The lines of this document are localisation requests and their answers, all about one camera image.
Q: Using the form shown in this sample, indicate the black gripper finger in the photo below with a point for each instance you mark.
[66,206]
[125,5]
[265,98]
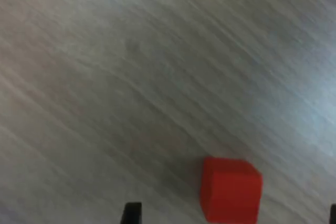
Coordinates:
[333,214]
[131,214]

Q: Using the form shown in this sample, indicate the red foam cube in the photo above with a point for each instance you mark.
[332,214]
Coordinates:
[231,192]

